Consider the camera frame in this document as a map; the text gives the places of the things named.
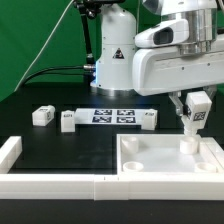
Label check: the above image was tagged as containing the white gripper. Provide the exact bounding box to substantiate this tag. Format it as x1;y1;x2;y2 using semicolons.
132;19;224;116

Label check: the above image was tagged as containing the white square tabletop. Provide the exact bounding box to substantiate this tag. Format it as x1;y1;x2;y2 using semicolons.
117;134;224;174

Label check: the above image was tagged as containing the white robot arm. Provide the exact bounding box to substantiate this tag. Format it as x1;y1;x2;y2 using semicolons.
91;0;224;114

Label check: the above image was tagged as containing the white marker tag sheet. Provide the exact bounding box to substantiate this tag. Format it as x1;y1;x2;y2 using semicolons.
75;108;144;125

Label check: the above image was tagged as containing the white U-shaped fence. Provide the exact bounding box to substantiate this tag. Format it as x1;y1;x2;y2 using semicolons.
0;136;224;200

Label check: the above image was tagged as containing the black cable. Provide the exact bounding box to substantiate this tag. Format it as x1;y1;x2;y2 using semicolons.
23;64;98;86

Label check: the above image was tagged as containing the black camera stand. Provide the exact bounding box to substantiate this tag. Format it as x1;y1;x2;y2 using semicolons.
72;0;126;66

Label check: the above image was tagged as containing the white cable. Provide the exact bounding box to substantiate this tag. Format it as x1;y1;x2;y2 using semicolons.
14;0;75;92

